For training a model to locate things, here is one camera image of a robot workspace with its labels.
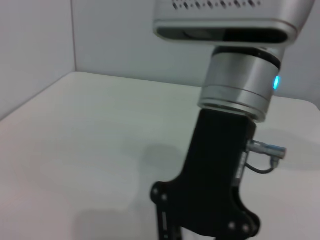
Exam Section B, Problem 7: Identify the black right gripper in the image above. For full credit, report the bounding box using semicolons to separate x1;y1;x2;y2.
149;108;263;240

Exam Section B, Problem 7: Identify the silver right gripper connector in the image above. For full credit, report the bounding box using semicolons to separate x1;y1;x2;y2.
245;139;288;167

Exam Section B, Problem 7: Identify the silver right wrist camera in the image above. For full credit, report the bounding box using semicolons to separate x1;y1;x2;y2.
152;0;317;48

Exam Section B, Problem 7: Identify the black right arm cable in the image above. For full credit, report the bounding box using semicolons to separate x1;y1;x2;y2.
245;159;276;175

